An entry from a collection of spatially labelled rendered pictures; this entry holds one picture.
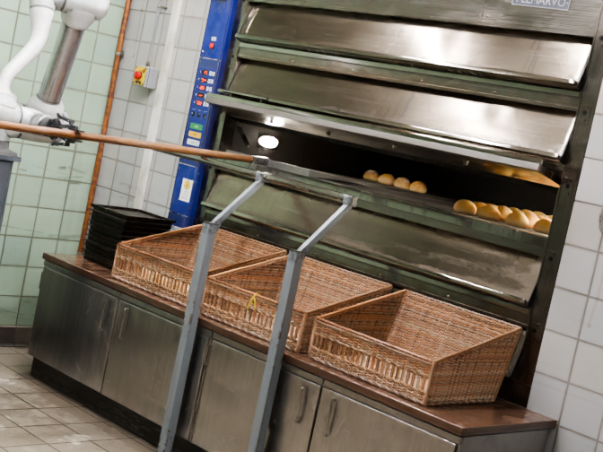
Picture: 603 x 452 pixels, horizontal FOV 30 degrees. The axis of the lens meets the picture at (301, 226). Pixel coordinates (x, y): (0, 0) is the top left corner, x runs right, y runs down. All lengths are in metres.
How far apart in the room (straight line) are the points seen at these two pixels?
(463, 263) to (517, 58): 0.77
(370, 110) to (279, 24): 0.71
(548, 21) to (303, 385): 1.56
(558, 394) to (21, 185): 2.92
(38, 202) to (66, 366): 1.04
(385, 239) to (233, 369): 0.80
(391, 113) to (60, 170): 1.99
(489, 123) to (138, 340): 1.67
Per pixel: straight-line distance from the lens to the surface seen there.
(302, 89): 4.88
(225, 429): 4.30
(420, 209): 4.37
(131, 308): 4.73
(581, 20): 4.13
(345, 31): 4.78
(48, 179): 5.78
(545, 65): 4.14
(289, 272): 3.97
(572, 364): 3.98
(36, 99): 5.02
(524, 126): 4.15
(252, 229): 5.00
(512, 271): 4.12
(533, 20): 4.23
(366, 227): 4.55
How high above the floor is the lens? 1.39
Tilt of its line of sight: 5 degrees down
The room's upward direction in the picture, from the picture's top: 12 degrees clockwise
